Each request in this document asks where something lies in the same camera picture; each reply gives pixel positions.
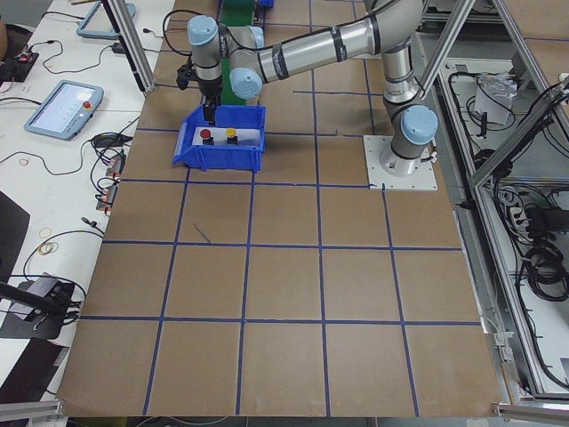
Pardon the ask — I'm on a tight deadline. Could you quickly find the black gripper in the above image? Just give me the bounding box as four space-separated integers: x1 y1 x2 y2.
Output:
200 78 221 125

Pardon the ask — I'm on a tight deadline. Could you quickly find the red push button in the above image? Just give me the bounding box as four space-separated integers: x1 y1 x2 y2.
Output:
199 128 214 145

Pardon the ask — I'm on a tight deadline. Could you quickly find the yellow push button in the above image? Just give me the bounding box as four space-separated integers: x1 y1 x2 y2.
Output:
226 128 238 145

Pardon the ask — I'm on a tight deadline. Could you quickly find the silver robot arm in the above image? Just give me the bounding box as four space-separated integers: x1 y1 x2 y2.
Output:
177 0 438 178

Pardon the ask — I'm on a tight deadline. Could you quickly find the white foam bin liner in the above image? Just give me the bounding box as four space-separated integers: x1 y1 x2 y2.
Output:
191 126 261 147

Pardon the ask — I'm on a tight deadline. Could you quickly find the blue left plastic bin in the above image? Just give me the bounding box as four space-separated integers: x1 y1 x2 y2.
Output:
172 105 266 173

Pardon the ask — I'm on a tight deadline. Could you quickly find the green conveyor belt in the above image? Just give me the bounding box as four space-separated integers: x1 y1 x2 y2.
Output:
220 0 260 107

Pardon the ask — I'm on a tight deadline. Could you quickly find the black power adapter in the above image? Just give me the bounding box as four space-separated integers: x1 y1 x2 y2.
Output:
111 43 125 54

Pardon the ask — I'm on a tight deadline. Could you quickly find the far teach pendant tablet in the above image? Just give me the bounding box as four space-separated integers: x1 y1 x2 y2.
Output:
76 1 118 41

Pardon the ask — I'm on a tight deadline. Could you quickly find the teach pendant tablet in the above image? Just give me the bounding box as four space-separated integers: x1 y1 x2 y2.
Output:
24 80 104 141
76 1 118 41

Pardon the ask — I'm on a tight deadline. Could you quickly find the near teach pendant tablet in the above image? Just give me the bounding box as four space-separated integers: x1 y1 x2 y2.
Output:
24 80 104 141

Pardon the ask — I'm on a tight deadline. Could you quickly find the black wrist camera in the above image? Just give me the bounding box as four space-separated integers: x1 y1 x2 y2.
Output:
176 64 196 90

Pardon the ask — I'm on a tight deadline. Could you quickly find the aluminium frame post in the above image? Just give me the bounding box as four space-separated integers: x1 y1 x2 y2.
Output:
102 0 156 93

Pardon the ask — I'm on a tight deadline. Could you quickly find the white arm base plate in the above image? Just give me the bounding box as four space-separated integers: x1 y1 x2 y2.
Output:
364 135 437 191

